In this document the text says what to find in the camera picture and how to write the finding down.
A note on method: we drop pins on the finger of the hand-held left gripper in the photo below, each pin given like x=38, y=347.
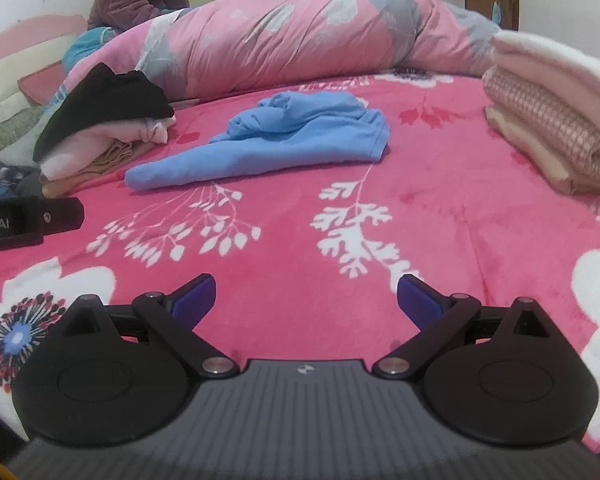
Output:
x=60, y=216

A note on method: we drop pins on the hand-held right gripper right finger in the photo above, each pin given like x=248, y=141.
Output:
x=414, y=300

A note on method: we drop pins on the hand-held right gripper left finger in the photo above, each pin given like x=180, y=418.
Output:
x=198, y=299

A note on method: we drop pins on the blue t-shirt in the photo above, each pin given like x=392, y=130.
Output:
x=300, y=135

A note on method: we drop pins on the tan garment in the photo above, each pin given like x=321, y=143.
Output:
x=110, y=157

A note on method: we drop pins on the green patterned pillow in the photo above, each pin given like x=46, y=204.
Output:
x=5, y=135

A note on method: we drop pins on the black garment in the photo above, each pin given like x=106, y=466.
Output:
x=100, y=100

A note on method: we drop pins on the pink floral blanket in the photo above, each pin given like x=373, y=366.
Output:
x=300, y=230

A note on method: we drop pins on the pink pillow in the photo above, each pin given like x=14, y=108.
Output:
x=42, y=85

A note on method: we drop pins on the teal blanket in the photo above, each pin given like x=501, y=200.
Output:
x=87, y=50

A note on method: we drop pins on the pink bed headboard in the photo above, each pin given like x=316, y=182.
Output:
x=20, y=40

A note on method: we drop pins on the beige folded cloth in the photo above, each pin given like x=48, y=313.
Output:
x=525, y=152

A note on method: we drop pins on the pink grey floral duvet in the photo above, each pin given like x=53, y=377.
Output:
x=280, y=40

